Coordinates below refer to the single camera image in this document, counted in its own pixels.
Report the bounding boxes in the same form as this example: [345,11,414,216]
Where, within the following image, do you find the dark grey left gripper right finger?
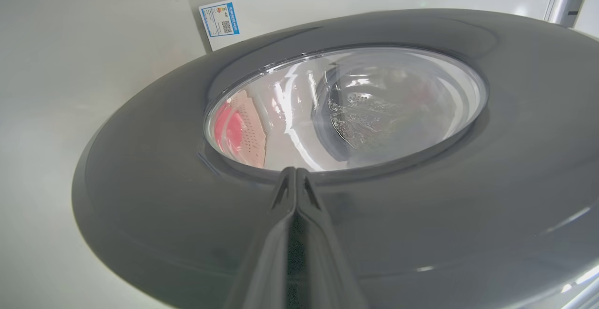
[297,168,370,309]

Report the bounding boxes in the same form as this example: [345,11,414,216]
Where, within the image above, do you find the blue-bordered energy label sticker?
[200,2,241,38]

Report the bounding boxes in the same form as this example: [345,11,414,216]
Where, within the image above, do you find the dark grey round glass door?
[71,8,599,309]

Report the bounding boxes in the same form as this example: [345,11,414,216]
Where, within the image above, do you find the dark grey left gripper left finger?
[225,167,298,309]

